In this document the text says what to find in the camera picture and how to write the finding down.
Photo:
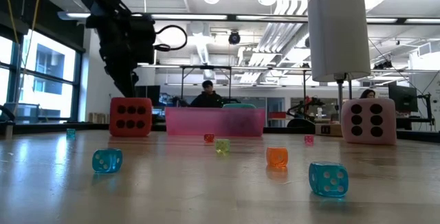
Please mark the large red plush die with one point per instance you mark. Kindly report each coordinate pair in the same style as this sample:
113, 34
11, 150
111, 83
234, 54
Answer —
130, 117

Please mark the small blue translucent die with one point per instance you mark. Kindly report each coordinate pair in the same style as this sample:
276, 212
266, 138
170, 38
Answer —
107, 160
328, 179

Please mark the white shade wooden lamp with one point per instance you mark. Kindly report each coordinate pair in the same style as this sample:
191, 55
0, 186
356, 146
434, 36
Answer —
338, 35

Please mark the small teal translucent die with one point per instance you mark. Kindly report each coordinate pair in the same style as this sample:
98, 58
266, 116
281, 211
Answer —
71, 133

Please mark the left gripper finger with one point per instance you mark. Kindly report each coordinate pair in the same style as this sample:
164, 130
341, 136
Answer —
125, 83

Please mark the small orange translucent die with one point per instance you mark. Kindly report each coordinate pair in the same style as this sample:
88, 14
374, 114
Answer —
276, 157

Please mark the row of wooden blocks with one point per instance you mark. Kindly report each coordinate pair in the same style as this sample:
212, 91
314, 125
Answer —
99, 117

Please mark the person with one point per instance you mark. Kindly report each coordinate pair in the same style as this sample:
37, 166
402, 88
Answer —
207, 98
367, 94

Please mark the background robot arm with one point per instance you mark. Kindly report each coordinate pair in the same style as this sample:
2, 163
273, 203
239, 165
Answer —
306, 109

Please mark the large teal plush die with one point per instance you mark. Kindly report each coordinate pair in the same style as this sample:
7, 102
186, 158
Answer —
239, 106

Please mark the large pink plush die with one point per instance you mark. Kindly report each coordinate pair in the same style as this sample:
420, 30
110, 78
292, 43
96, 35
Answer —
368, 121

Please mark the cardboard box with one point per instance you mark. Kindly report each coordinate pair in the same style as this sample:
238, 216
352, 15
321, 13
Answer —
328, 130

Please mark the small red translucent die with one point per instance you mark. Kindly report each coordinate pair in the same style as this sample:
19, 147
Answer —
208, 137

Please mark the small yellow-green translucent die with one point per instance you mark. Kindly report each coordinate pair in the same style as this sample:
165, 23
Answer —
222, 146

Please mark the black chair back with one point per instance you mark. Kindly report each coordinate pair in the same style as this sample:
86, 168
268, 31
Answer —
300, 122

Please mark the red box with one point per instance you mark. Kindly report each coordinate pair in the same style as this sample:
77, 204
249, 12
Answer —
276, 115

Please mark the black computer monitor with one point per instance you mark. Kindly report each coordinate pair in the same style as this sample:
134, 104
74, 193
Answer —
153, 93
403, 97

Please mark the black ceiling camera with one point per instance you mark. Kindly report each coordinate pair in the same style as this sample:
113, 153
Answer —
234, 37

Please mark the small grey post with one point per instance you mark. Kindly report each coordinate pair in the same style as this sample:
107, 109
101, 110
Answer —
8, 130

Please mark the small pink translucent die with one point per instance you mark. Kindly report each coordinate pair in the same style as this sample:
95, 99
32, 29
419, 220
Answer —
308, 139

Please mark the pink translucent plastic bin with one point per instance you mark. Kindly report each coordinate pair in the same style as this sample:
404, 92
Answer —
214, 122

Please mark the black gantry stand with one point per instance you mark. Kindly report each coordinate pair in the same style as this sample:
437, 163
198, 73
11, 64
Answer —
206, 67

